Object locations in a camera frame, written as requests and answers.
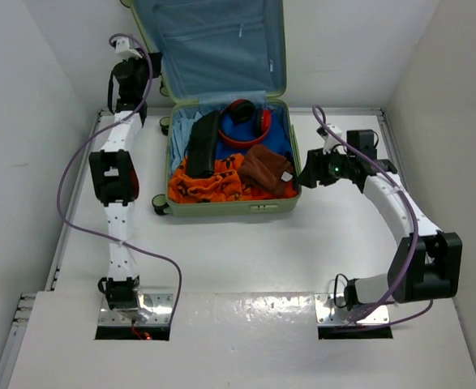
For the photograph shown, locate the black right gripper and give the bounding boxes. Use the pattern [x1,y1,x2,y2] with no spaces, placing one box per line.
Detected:
[297,145,355,188]

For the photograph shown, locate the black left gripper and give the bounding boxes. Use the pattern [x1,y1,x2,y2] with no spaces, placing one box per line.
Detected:
[123,48,161,98]

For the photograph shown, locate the brown towel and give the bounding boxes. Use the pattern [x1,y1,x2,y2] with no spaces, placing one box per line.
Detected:
[238,144,295,190]

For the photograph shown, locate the light blue trousers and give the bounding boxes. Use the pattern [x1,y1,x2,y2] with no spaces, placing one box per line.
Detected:
[169,113,202,174]

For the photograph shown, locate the light green suitcase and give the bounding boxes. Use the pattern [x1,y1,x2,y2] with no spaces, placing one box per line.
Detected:
[118,0,303,218]

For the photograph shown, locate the black pouch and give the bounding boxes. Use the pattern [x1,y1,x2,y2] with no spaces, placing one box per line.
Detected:
[186,110,221,178]

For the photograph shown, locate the red black headphones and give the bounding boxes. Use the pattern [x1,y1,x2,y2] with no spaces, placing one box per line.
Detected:
[218,99,272,149]

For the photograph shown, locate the orange black patterned towel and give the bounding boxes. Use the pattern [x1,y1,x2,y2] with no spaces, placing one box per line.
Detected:
[168,153,253,203]

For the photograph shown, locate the plain orange shirt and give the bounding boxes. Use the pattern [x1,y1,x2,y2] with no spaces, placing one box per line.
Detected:
[240,180,298,201]

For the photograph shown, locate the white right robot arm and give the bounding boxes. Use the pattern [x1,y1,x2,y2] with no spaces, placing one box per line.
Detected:
[297,127,463,315]

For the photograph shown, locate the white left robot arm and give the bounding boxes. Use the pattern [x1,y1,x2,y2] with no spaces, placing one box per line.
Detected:
[88,49,152,321]

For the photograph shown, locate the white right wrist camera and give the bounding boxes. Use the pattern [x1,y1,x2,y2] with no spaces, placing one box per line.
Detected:
[317,123,344,154]

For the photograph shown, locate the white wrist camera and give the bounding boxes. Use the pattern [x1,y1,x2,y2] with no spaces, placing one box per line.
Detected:
[114,37,142,60]
[317,123,344,154]

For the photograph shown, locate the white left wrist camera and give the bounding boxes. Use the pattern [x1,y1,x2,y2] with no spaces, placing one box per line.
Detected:
[114,37,142,60]

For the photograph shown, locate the right aluminium table rail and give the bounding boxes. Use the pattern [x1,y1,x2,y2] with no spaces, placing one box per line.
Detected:
[377,107,452,291]

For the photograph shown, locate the aluminium table rail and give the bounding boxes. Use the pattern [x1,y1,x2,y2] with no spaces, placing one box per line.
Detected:
[0,293,36,389]
[377,107,452,291]

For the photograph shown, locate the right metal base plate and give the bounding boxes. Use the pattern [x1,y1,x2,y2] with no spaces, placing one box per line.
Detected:
[314,293,390,329]

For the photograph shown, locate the metal base plate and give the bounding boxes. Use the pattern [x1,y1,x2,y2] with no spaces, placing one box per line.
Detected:
[97,291,174,327]
[314,293,390,329]

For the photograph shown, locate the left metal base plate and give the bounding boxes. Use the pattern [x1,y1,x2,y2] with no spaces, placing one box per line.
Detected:
[97,291,174,327]

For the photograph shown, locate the left aluminium table rail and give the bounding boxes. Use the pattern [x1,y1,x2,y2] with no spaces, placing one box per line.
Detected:
[0,293,36,389]

